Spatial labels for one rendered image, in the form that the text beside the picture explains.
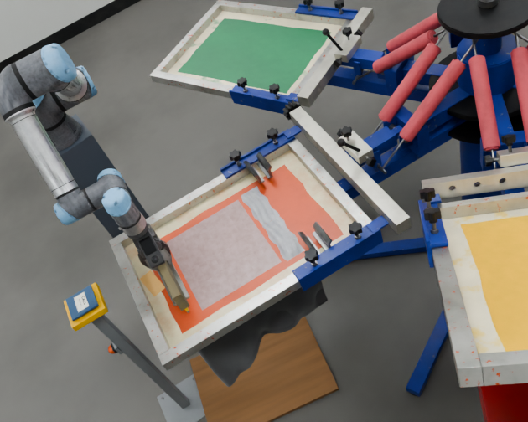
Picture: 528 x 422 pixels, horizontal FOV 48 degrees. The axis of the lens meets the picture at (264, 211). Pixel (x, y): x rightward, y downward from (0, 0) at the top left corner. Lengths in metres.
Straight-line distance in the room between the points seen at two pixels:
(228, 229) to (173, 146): 1.97
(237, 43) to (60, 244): 1.74
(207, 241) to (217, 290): 0.21
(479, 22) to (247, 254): 1.04
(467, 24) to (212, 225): 1.07
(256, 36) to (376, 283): 1.31
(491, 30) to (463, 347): 1.16
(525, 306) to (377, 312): 1.66
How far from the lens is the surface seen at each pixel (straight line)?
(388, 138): 2.08
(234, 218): 2.11
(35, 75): 1.85
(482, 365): 1.05
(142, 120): 4.34
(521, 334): 1.19
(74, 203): 1.85
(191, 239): 2.12
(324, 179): 2.07
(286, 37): 2.81
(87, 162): 2.39
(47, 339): 3.51
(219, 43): 2.93
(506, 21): 2.03
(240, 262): 1.99
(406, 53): 2.23
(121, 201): 1.73
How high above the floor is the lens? 2.52
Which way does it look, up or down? 48 degrees down
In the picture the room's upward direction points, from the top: 24 degrees counter-clockwise
